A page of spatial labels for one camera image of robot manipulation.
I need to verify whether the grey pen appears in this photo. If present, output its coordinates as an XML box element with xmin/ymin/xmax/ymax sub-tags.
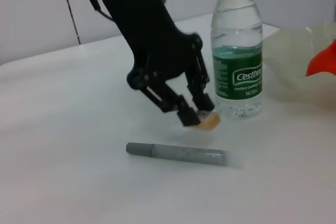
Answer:
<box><xmin>125</xmin><ymin>142</ymin><xmax>244</xmax><ymax>169</ymax></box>

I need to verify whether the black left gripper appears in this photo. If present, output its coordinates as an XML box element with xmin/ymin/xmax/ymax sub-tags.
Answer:
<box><xmin>101</xmin><ymin>0</ymin><xmax>216</xmax><ymax>127</ymax></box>

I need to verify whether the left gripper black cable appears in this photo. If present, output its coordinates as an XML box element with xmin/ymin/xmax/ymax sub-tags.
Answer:
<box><xmin>83</xmin><ymin>0</ymin><xmax>116</xmax><ymax>23</ymax></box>

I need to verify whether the red-orange toy fruit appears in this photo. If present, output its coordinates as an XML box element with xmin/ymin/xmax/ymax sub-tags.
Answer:
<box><xmin>306</xmin><ymin>39</ymin><xmax>336</xmax><ymax>78</ymax></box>

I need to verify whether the beige eraser with barcode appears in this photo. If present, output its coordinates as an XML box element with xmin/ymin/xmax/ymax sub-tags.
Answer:
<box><xmin>190</xmin><ymin>111</ymin><xmax>221</xmax><ymax>132</ymax></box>

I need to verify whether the clear water bottle green label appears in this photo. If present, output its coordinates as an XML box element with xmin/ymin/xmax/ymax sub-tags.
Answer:
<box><xmin>211</xmin><ymin>0</ymin><xmax>264</xmax><ymax>121</ymax></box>

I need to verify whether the clear wavy glass fruit plate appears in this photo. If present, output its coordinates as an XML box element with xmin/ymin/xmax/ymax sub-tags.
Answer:
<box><xmin>262</xmin><ymin>22</ymin><xmax>336</xmax><ymax>109</ymax></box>

